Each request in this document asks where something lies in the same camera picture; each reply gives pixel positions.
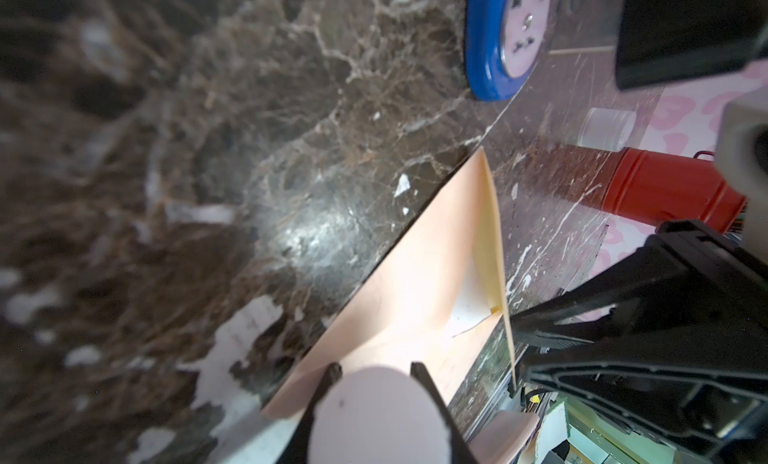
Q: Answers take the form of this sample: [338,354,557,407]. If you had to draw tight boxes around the clear glue stick cap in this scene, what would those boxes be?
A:
[577,108,637,152]

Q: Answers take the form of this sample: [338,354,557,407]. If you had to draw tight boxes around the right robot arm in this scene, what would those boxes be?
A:
[511,0,767,463]

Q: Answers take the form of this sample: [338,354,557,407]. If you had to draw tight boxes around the beige envelope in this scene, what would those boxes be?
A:
[263,148,506,419]

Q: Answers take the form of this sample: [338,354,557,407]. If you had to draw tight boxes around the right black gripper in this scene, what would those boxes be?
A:
[510,221,767,463]

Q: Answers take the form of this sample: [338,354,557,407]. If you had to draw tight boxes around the red pen holder cup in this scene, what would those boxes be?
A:
[600,148,747,233]

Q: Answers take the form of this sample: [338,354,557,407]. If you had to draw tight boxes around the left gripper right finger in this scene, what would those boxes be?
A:
[410,362,477,464]

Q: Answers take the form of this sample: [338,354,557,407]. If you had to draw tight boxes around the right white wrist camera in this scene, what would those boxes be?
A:
[715,86,767,262]

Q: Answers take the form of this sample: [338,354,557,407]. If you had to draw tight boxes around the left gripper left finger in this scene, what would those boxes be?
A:
[276,362,343,464]

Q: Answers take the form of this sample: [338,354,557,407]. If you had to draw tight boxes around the white glue stick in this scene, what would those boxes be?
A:
[308,367,450,464]

